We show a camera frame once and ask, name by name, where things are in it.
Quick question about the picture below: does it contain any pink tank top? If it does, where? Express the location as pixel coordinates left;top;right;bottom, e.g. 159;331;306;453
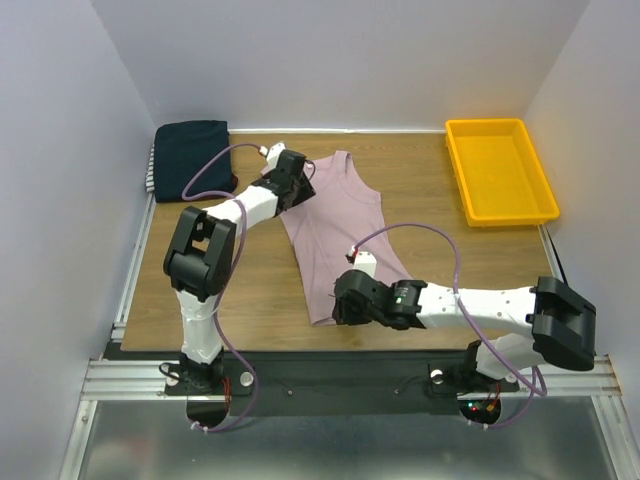
279;151;385;327

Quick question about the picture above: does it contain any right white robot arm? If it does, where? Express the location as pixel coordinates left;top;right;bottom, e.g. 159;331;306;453
332;269;596;393

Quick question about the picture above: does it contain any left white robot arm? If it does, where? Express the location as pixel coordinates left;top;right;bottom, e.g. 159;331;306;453
159;143;315;396

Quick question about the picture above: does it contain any folded dark red tank top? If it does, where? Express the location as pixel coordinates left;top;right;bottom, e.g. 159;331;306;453
199;173;239;199

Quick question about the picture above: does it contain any folded navy tank top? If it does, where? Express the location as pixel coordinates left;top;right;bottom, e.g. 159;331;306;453
153;120;233;203

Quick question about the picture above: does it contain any folded striped tank top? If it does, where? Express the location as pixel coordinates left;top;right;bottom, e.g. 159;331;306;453
144;144;155;193

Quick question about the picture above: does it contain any yellow plastic bin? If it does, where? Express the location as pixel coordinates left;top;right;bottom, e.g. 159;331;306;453
445;118;560;227

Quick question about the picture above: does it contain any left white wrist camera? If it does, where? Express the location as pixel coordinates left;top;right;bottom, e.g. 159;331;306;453
258;142;286;170

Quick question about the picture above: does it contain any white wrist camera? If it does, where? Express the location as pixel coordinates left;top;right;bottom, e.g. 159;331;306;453
258;142;286;170
346;247;377;278

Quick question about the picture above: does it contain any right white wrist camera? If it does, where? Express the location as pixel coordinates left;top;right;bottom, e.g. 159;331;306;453
346;247;377;278

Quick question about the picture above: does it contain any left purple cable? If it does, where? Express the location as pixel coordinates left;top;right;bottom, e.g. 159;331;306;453
180;143;261;435

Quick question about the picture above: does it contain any purple cable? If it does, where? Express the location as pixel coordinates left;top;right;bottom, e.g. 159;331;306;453
347;222;550;432
180;143;261;435

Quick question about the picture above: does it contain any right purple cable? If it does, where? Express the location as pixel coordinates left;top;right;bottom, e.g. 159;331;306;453
347;222;550;432

